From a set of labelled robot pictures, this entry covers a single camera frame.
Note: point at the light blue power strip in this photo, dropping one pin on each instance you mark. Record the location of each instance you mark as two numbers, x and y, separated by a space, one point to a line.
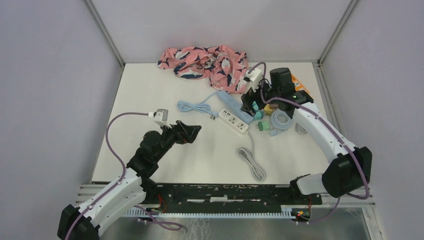
235 107

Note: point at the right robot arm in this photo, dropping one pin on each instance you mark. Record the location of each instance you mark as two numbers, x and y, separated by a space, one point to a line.
349 166

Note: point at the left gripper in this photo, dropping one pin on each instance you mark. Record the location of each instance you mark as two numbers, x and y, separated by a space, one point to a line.
180 130

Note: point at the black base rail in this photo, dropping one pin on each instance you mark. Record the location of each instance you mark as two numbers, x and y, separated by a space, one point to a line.
228 200

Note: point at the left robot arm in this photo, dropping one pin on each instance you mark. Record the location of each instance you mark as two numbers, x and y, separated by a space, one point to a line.
92 218

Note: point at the orange power strip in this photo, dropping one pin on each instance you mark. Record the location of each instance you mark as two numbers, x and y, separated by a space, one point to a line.
298 85

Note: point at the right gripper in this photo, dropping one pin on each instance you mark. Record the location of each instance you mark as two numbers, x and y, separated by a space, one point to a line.
247 99

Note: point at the green adapter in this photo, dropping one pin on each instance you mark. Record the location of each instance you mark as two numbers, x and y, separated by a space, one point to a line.
263 126

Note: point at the white power strip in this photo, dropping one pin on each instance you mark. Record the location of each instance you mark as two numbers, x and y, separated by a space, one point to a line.
233 122

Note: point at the teal adapter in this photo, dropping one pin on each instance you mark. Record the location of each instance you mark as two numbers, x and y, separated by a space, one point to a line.
259 115
255 106

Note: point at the pink patterned cloth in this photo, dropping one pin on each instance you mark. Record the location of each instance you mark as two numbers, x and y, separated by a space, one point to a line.
224 67

